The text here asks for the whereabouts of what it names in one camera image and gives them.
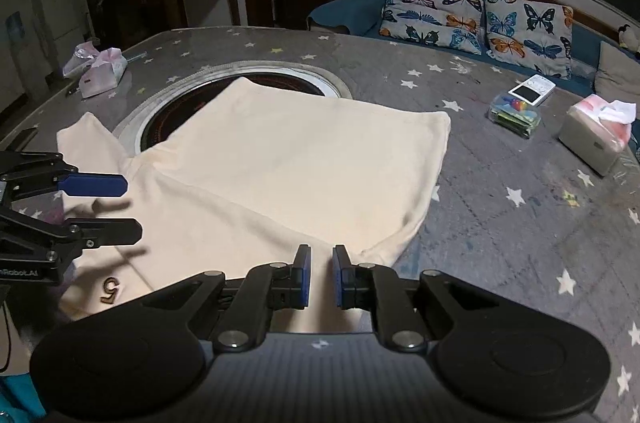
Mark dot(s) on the butterfly print cushion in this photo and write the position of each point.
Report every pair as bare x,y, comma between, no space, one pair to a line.
430,18
530,35

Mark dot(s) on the teal cloth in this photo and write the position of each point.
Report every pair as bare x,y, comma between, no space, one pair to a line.
15,398

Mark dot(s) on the white tissue box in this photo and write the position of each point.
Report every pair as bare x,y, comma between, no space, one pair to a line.
590,138

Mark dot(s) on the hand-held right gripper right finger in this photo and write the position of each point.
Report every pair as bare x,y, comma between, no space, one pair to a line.
340,278

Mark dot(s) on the white refrigerator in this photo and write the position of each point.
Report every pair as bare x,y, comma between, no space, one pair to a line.
60,13

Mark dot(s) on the grey star-print tablecloth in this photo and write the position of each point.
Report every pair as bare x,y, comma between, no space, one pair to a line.
500,213

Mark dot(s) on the white handheld device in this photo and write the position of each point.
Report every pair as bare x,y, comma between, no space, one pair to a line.
532,90

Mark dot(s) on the blue sofa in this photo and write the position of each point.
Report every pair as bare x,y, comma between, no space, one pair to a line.
350,10

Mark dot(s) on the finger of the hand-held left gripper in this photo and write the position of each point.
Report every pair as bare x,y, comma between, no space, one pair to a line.
112,233
97,185

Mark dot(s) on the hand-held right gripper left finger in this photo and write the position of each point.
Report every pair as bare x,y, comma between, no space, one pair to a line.
303,278

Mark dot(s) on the round built-in table cooker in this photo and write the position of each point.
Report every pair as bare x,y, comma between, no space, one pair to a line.
300,83

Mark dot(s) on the clear plastic box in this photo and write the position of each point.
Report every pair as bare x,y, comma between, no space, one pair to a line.
515,115

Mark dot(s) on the beige cushion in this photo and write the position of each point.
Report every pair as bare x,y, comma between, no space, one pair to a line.
617,70

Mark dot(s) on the plush toy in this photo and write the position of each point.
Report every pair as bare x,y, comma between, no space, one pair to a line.
629,38

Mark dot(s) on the cream t-shirt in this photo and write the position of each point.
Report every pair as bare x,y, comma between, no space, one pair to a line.
280,163

